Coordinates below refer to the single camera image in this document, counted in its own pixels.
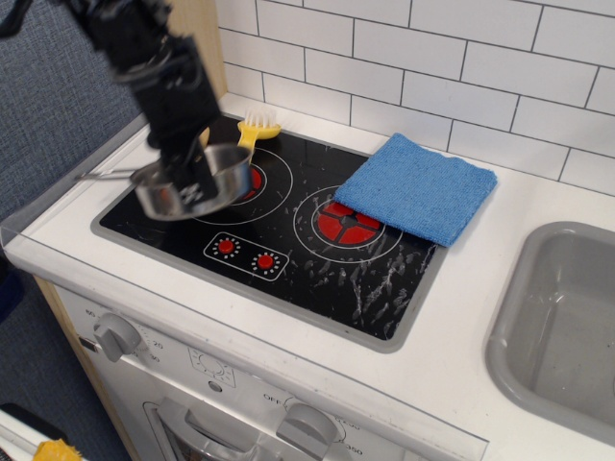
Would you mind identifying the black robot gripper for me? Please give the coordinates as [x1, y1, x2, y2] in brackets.
[114, 36, 220, 214]

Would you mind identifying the stainless steel pot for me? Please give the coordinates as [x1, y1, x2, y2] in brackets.
[76, 144, 253, 221]

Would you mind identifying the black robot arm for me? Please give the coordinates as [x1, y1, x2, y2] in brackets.
[65, 1, 220, 214]

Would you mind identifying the black toy stove top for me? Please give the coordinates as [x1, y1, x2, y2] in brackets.
[92, 133, 446, 352]

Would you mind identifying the yellow toy bread loaf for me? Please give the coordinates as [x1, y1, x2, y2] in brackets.
[199, 128, 210, 148]

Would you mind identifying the yellow dish brush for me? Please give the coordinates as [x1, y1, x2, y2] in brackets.
[237, 107, 282, 152]

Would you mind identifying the left grey oven knob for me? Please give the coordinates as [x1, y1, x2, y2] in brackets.
[94, 313, 141, 363]

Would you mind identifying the grey oven knob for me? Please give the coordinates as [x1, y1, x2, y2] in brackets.
[276, 403, 338, 460]
[94, 313, 141, 363]

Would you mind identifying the white toy oven front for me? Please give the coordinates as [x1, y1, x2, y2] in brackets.
[56, 288, 487, 460]

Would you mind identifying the blue folded cloth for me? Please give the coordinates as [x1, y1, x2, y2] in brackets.
[334, 133, 498, 247]

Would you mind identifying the right grey oven knob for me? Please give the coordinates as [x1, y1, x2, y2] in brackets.
[276, 403, 338, 460]

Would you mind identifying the yellow object bottom left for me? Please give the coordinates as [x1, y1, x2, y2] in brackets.
[33, 439, 84, 461]

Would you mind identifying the grey sink basin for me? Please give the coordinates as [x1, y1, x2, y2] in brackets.
[485, 222, 614, 445]

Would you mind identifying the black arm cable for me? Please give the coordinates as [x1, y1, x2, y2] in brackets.
[0, 0, 35, 39]

